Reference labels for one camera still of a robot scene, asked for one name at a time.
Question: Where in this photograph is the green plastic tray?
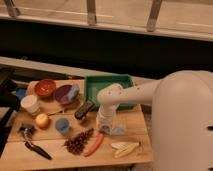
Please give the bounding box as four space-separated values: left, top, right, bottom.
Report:
84 75 133 111

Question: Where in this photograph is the bunch of dried grapes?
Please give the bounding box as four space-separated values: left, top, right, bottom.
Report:
64 128 94 155

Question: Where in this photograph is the light blue towel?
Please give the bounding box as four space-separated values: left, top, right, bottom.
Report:
110 120 126 136

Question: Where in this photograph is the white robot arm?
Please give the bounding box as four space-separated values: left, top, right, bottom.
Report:
97 70 213 171

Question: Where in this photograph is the black handled peeler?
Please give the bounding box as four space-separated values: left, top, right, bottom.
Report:
19 123 52 160

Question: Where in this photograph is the blue sponge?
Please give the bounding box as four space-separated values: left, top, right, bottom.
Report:
67 84 80 102

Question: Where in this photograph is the round wooden board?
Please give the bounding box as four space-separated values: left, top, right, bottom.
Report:
25 79 84 116

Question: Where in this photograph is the white paper cup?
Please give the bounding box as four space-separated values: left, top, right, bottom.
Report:
21 95 40 116

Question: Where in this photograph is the red bowl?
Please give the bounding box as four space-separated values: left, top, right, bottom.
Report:
34 79 56 98

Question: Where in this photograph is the small blue object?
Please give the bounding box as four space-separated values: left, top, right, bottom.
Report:
16 88 26 100

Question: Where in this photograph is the yellow apple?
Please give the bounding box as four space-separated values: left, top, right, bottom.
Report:
35 113 50 129

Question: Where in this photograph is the black stand at left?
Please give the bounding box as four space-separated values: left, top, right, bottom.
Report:
0 68 20 156

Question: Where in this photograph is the blue plastic cup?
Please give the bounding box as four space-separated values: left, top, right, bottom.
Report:
55 118 70 135

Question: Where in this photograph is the yellow banana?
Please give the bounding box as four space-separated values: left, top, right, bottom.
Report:
110 142 141 158

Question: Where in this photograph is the purple bowl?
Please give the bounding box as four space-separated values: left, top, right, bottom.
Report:
54 84 74 105

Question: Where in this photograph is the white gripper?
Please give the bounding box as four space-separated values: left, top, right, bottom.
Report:
96 105 117 135

